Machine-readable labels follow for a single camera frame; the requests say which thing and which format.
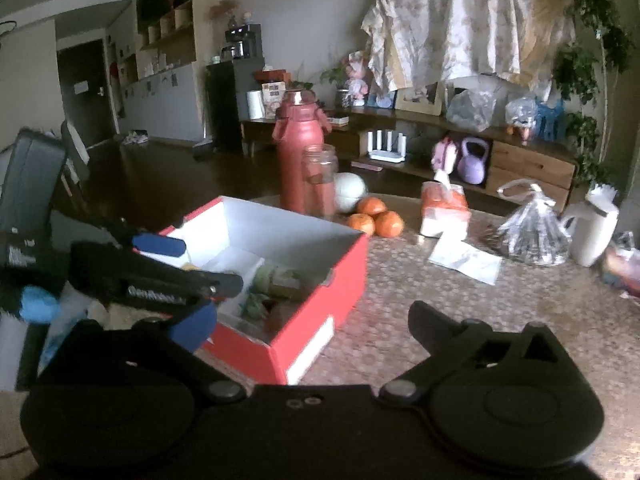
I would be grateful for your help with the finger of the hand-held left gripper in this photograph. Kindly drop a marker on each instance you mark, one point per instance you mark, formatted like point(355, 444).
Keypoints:
point(160, 245)
point(160, 287)

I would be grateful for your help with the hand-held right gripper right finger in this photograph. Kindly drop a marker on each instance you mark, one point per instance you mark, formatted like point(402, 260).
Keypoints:
point(430, 325)

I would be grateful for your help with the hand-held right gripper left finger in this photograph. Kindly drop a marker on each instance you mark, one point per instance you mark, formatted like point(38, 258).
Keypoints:
point(195, 327)

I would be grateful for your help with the green cap bottle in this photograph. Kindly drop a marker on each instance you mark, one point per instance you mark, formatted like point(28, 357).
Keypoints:
point(277, 280)

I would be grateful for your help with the red cardboard box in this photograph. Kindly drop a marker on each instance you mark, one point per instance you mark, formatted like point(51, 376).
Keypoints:
point(310, 320)

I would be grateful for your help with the white paper sheet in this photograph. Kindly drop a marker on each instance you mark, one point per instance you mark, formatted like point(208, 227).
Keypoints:
point(465, 260)

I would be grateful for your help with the light blue cloth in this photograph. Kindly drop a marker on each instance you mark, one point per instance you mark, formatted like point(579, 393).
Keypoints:
point(37, 305)

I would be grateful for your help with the dark door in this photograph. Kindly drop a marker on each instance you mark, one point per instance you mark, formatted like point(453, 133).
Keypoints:
point(85, 95)

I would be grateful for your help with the orange tissue pack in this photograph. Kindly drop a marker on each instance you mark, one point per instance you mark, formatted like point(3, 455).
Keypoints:
point(445, 210)

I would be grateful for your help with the clear plastic bag dark contents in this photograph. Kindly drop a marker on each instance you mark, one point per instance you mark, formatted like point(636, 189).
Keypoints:
point(535, 235)

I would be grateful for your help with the white low cabinets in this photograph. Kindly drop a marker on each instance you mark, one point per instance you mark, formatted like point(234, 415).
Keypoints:
point(165, 105)

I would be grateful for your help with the white egg-shaped ornament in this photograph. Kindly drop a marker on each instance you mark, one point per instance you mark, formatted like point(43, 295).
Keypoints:
point(352, 191)

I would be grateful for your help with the black cabinet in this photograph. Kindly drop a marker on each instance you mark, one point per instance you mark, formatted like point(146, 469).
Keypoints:
point(227, 105)

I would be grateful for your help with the red thermos flask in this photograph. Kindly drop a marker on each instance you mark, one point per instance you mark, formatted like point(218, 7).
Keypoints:
point(297, 150)

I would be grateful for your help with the purple kettlebell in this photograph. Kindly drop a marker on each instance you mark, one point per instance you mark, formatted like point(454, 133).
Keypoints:
point(472, 162)

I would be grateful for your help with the paper towel roll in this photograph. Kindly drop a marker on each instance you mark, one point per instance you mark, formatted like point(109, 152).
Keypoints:
point(255, 105)

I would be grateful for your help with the pink toy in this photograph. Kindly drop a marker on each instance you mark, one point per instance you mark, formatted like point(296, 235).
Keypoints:
point(445, 156)

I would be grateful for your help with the clear plastic jar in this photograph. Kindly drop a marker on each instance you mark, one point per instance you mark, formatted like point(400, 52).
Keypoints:
point(321, 180)

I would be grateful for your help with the white router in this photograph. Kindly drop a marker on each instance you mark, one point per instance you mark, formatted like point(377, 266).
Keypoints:
point(386, 152)

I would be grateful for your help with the printed cardboard box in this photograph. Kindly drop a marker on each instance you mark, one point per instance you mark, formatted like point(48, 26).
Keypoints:
point(273, 100)

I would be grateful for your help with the white pitcher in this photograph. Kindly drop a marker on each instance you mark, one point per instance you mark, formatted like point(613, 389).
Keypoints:
point(592, 230)

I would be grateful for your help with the wooden low bench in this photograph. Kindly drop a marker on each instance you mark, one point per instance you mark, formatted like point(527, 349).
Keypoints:
point(530, 162)

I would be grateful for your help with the stack of books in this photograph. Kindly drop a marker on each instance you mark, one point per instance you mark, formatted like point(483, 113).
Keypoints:
point(622, 265)

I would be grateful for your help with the coffee machine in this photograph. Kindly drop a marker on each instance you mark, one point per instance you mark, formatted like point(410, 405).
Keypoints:
point(242, 42)

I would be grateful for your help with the grey plastic bag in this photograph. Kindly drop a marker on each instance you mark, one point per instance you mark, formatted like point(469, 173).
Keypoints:
point(472, 110)

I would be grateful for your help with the clear plastic bag with toy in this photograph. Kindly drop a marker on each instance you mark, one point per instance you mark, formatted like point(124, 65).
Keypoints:
point(522, 116)

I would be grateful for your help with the blue toy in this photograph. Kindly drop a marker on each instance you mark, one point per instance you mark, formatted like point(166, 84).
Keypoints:
point(550, 120)

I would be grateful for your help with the small potted plant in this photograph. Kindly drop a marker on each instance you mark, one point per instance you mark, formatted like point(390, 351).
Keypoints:
point(337, 85)

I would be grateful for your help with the dried flower vase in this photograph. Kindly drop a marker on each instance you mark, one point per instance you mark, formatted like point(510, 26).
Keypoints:
point(225, 12)

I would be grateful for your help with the pink doll figurine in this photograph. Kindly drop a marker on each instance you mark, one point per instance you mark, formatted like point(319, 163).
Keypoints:
point(358, 80)

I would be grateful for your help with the floral cloth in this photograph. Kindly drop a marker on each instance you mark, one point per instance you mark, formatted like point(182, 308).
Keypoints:
point(450, 20)

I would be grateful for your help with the tall potted plant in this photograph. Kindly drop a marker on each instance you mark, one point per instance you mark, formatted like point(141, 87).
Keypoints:
point(595, 35)

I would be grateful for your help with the wooden picture frame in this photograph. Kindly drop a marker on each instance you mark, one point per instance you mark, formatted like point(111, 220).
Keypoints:
point(419, 99)

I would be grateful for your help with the wooden wall shelf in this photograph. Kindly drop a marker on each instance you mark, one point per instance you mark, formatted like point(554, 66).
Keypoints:
point(165, 10)

